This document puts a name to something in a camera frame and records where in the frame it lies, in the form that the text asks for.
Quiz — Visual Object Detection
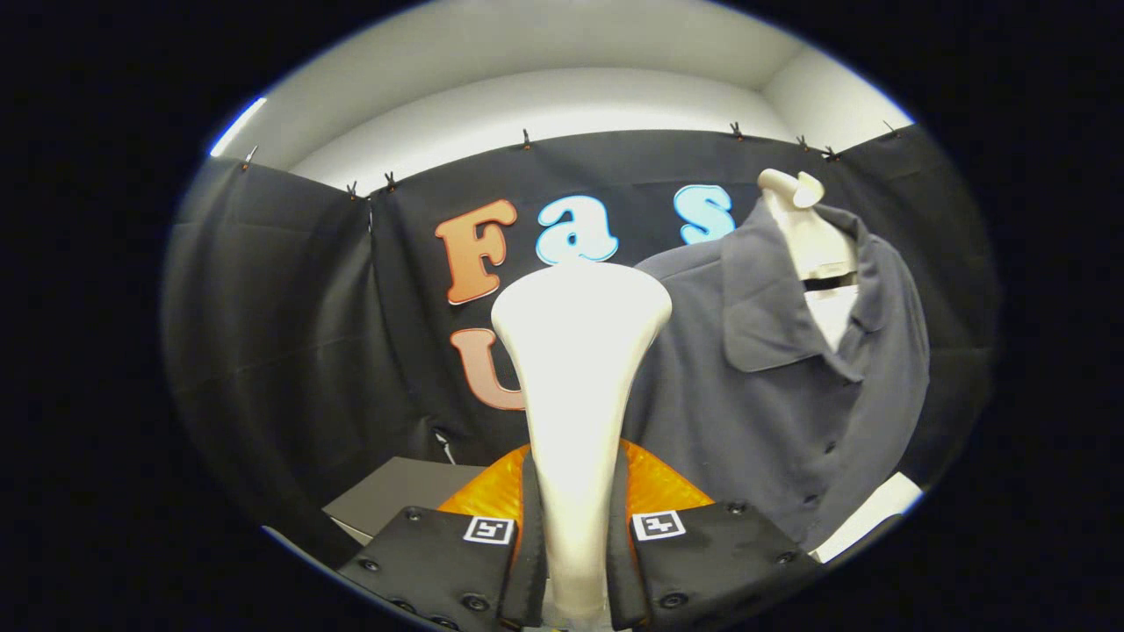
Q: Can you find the cream garment hanger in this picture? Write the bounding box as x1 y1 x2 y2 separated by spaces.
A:
757 169 860 352

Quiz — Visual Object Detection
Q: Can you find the white table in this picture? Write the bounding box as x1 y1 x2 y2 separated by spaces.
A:
808 472 925 564

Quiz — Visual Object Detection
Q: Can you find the white garment steamer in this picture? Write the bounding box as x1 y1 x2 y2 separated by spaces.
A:
490 261 674 631

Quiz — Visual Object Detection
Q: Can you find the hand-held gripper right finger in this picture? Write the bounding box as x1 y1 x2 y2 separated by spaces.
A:
606 439 822 631

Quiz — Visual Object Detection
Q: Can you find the grey polo shirt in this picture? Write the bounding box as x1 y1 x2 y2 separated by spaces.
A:
623 197 932 552

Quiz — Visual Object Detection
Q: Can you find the strip light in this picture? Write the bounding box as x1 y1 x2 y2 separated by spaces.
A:
211 97 267 157

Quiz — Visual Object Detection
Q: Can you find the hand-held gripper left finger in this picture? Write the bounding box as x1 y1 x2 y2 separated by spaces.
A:
338 443 550 631

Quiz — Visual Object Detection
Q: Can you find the grey drawer cabinet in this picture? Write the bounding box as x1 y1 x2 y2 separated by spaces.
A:
322 456 488 545

